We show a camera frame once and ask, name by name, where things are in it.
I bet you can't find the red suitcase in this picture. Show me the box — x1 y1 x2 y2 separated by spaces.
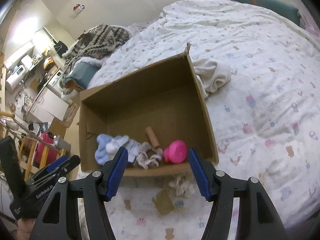
34 133 57 165

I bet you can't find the wall switch with red sticker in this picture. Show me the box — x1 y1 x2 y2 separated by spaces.
72 4 85 18

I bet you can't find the brown cardboard tube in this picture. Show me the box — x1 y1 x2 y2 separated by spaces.
145 126 160 148

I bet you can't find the pink rubber duck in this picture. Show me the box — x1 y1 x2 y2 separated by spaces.
163 140 188 164

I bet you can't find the white sock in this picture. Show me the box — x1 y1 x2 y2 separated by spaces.
105 135 129 155

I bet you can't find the light blue fluffy scrunchie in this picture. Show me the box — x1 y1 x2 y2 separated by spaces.
94 134 116 165

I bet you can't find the teal cushion with fleece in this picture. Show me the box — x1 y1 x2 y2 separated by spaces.
62 57 104 92

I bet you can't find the beige lace scrunchie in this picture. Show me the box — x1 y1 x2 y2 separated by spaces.
136 142 163 170

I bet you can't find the white kitchen cabinet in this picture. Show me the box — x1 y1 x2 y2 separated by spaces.
25 87 69 122

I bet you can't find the cream folded cloth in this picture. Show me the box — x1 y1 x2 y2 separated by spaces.
193 58 231 99

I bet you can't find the olive brown paper scrap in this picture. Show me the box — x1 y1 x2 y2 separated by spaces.
152 190 174 216

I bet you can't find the white patterned bed quilt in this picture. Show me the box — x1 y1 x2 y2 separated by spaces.
89 0 319 239

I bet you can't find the patterned knit blanket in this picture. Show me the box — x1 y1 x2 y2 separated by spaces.
62 24 133 78

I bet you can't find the brown cardboard box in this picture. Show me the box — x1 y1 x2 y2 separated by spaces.
79 50 219 172

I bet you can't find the yellow wooden chair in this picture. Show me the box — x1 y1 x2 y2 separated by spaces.
17 137 66 181

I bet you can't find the white washing machine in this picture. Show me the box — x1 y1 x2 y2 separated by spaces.
47 69 63 98

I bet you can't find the cream ruffled scrunchie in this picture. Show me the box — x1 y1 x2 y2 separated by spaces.
168 176 195 198

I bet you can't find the teal headboard cushion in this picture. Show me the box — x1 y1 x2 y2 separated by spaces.
231 0 301 26

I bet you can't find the clear plastic barcode packet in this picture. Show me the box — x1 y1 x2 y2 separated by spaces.
124 139 141 163

